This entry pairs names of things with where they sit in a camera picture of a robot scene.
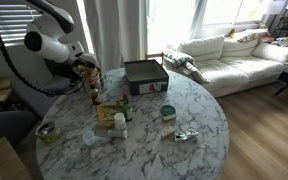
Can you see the white tube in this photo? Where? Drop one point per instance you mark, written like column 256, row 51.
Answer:
column 117, row 133

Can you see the grey upholstered chair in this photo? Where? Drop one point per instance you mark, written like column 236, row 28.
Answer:
column 4, row 126

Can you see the green bottle red cap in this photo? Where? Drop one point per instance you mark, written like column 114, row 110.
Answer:
column 127, row 111

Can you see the white pill bottle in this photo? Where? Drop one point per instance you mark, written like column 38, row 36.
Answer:
column 120, row 121

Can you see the thin wooden block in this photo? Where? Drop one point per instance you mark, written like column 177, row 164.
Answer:
column 105, row 124

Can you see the white window blinds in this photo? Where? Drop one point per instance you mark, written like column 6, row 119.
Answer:
column 10, row 23

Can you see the yellow soft toy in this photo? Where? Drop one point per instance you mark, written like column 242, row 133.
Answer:
column 231, row 32

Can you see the chunky wooden block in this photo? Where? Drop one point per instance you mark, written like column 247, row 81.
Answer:
column 168, row 133

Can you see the colourful patterned pillow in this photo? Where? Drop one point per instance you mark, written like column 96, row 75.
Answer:
column 250, row 35

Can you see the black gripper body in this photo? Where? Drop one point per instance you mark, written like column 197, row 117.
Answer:
column 81, row 69

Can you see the grey striped blanket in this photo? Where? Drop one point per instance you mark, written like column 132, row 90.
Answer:
column 180, row 58

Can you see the white curtain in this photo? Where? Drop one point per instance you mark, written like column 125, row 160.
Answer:
column 117, row 30

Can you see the wooden chair back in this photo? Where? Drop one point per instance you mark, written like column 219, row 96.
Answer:
column 154, row 55

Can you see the silver foil wrapper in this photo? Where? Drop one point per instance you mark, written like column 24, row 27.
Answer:
column 185, row 135

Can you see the white sofa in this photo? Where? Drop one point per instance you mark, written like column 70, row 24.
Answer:
column 237, row 71

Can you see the black plant stand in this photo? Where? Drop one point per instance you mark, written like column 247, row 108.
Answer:
column 285, row 21

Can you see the navy blue cardboard box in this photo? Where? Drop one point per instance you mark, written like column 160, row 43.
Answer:
column 150, row 87

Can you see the white lamp shade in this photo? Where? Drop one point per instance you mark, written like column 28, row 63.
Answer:
column 275, row 6

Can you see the green round lid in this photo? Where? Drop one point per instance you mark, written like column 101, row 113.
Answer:
column 168, row 110

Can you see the small flat wooden block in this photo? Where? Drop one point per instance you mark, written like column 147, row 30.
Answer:
column 169, row 117

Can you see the white measuring scoop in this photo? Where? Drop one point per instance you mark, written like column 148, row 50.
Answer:
column 89, row 137

